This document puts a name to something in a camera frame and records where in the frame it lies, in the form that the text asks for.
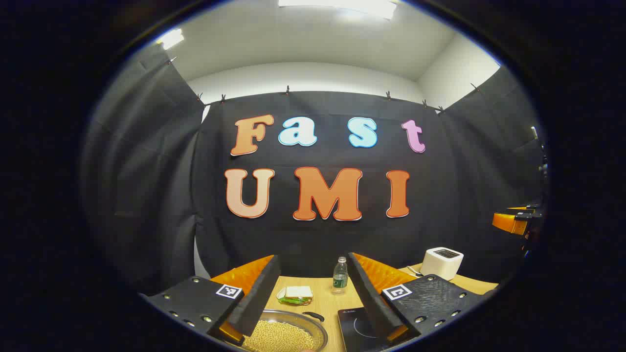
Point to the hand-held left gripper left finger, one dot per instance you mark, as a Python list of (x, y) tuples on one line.
[(261, 293)]

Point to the pile of soybeans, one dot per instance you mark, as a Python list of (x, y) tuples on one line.
[(279, 337)]

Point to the clear plastic water bottle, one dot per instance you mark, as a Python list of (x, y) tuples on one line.
[(340, 278)]

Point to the small white plate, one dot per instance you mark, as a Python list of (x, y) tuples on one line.
[(281, 295)]

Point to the black backdrop cloth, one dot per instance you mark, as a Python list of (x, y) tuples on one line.
[(303, 239)]

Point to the long ceiling light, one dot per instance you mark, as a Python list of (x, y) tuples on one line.
[(337, 6)]

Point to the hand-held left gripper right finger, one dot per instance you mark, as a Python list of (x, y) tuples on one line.
[(369, 298)]

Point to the short ceiling light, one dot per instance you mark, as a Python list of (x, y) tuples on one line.
[(171, 39)]

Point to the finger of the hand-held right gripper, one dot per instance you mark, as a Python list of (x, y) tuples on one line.
[(508, 223)]

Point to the white box-shaped appliance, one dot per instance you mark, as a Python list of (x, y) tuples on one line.
[(440, 266)]

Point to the black induction cooktop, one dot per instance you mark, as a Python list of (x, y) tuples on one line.
[(354, 327)]

